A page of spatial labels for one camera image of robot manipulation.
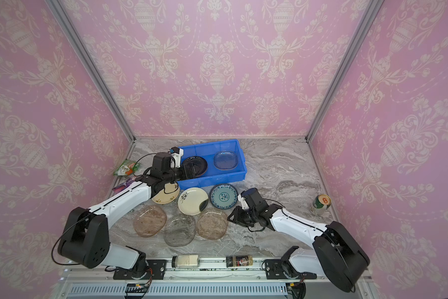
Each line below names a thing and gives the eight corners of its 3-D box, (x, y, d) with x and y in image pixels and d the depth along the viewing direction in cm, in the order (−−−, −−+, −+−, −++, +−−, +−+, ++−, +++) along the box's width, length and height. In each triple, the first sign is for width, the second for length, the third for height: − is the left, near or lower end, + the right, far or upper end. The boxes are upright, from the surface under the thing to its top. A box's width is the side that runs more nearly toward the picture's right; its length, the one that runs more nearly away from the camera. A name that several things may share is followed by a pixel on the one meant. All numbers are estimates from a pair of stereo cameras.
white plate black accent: (176, 215, 90) (175, 213, 89) (181, 189, 99) (180, 187, 97) (207, 215, 90) (207, 213, 89) (209, 189, 99) (209, 187, 97)
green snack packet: (116, 175, 105) (113, 172, 103) (127, 161, 111) (125, 158, 109) (130, 180, 103) (128, 177, 101) (141, 165, 109) (139, 162, 107)
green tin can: (310, 216, 90) (319, 206, 81) (307, 204, 94) (315, 194, 85) (322, 216, 90) (333, 206, 81) (319, 204, 94) (328, 194, 85)
